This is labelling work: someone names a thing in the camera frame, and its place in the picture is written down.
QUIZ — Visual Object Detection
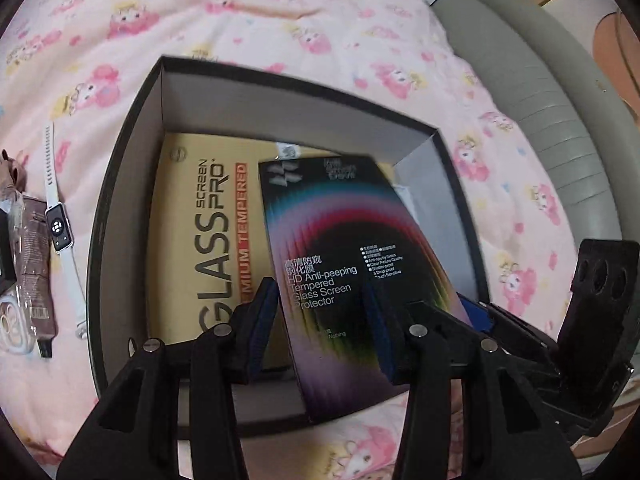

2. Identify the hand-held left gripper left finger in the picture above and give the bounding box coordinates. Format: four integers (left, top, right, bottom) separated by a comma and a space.
56, 276, 280, 480

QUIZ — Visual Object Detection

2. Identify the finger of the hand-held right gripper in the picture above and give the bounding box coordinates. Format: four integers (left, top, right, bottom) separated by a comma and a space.
492, 352, 568, 392
457, 294, 558, 361

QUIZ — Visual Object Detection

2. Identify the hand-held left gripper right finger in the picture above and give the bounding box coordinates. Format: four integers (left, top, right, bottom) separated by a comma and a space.
362, 280, 584, 480

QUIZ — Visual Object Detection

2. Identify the dark rainbow screen protector package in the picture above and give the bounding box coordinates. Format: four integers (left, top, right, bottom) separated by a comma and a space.
257, 155, 473, 423

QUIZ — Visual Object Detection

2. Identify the black cardboard box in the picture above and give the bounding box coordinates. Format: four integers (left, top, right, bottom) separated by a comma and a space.
87, 56, 493, 441

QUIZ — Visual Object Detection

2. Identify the brown snack packet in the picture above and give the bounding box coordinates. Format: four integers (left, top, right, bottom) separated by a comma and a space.
12, 192, 59, 359

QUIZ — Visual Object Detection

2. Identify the yellow screen protector package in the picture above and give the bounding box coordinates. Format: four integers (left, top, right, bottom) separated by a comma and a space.
146, 132, 398, 363

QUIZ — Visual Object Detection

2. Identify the white smartwatch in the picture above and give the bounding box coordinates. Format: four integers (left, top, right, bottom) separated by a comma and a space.
42, 121, 87, 341

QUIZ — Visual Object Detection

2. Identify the clear phone case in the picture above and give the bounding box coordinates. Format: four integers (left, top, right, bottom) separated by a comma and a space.
0, 290, 39, 357

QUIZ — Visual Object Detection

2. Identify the small black framed box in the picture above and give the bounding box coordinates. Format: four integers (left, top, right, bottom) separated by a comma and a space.
0, 210, 16, 287

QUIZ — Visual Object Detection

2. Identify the pink printed blanket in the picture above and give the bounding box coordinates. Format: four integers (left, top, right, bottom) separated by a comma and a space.
0, 0, 626, 480

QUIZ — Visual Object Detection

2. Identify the brown plush keychain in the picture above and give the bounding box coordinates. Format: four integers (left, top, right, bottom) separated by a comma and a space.
0, 149, 29, 202

